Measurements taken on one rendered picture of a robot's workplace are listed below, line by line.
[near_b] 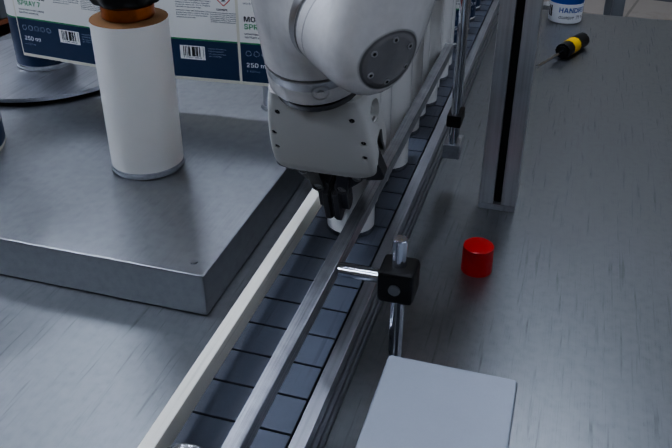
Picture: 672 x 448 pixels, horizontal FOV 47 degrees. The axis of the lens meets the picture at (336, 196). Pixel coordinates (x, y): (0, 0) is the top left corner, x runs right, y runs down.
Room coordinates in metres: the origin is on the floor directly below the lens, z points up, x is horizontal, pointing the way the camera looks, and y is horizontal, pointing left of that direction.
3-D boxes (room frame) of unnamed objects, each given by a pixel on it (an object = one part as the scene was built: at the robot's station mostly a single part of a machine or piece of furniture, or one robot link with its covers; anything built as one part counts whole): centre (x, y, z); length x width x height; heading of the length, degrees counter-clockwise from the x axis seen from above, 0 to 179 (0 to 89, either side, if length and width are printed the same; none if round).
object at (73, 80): (1.19, 0.47, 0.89); 0.31 x 0.31 x 0.01
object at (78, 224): (1.10, 0.33, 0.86); 0.80 x 0.67 x 0.05; 163
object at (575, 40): (1.38, -0.42, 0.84); 0.20 x 0.03 x 0.03; 141
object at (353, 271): (0.52, -0.03, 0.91); 0.07 x 0.03 x 0.17; 73
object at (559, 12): (1.62, -0.49, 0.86); 0.07 x 0.07 x 0.07
